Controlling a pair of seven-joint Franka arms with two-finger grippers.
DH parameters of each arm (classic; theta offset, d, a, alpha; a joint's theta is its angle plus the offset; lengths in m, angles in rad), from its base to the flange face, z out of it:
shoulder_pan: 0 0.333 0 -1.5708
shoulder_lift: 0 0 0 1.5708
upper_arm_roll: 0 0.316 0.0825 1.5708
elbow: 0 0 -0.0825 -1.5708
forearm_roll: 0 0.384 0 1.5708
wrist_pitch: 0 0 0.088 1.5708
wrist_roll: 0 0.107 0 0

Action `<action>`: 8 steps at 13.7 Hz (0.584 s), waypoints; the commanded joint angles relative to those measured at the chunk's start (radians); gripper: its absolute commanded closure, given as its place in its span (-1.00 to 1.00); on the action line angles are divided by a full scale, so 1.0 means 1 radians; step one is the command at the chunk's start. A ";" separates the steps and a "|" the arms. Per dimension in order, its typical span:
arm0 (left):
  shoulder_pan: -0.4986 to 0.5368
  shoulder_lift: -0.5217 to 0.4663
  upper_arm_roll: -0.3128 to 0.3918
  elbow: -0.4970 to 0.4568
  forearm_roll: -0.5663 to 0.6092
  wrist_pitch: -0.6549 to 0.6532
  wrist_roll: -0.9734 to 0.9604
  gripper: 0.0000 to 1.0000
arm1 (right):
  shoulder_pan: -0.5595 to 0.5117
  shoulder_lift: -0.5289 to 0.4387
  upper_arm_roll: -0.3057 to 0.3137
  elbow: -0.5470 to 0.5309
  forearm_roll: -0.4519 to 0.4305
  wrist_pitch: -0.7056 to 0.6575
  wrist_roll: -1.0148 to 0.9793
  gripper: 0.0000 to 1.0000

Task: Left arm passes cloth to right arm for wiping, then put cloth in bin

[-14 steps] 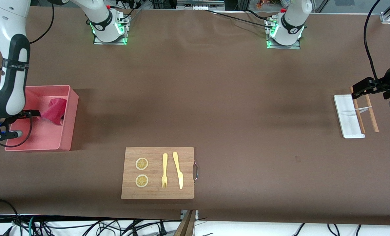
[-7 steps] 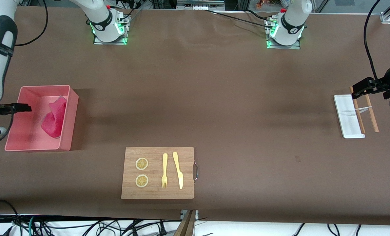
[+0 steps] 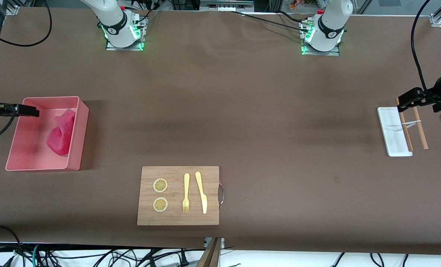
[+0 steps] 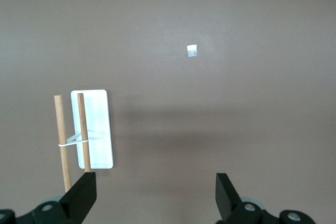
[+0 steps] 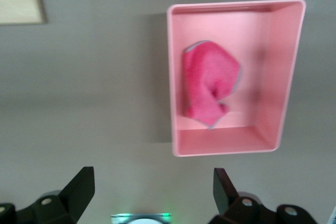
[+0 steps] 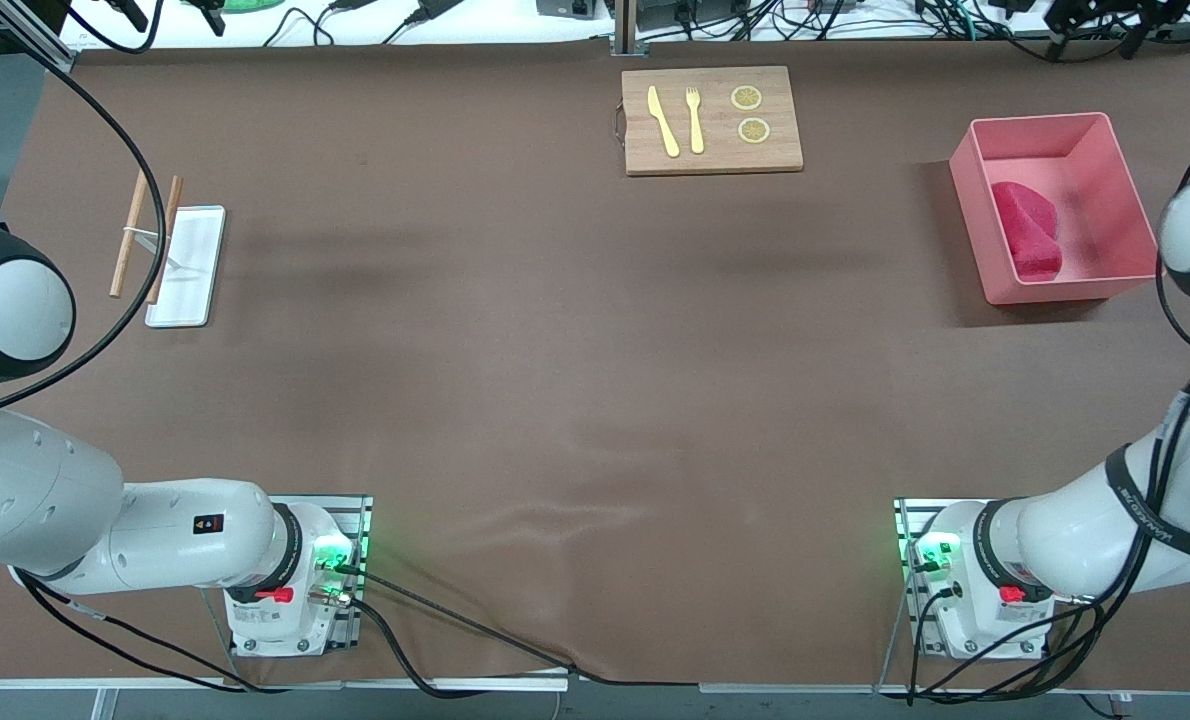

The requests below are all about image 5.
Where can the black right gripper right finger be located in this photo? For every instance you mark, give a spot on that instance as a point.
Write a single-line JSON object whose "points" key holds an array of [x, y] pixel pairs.
{"points": [[244, 211]]}

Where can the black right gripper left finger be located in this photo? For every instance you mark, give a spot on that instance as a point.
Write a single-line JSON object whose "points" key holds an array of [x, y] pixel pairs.
{"points": [[60, 208]]}

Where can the pink plastic bin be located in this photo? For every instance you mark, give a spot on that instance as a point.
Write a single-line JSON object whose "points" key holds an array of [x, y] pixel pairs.
{"points": [[273, 77]]}

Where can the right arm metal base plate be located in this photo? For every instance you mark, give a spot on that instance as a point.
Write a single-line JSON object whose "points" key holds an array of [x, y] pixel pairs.
{"points": [[118, 217]]}

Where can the pink and grey microfibre cloth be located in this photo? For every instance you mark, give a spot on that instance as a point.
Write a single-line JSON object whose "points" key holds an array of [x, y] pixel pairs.
{"points": [[207, 82]]}

